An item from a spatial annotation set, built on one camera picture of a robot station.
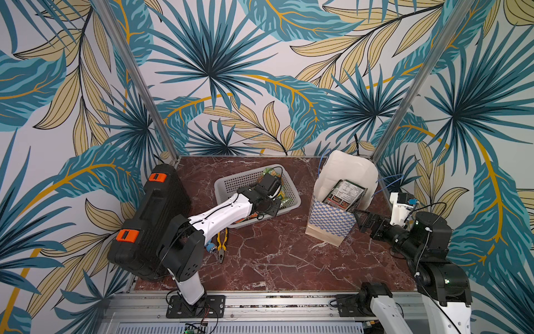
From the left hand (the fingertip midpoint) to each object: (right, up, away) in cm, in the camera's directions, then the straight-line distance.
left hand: (272, 207), depth 86 cm
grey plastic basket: (-21, +8, +14) cm, 27 cm away
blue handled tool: (-25, -16, -2) cm, 30 cm away
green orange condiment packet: (+5, +3, +9) cm, 10 cm away
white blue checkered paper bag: (+20, -4, -9) cm, 22 cm away
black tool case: (-39, -9, -26) cm, 48 cm away
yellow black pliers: (-21, -16, 0) cm, 26 cm away
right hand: (+29, +1, -22) cm, 36 cm away
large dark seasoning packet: (+32, +5, +4) cm, 32 cm away
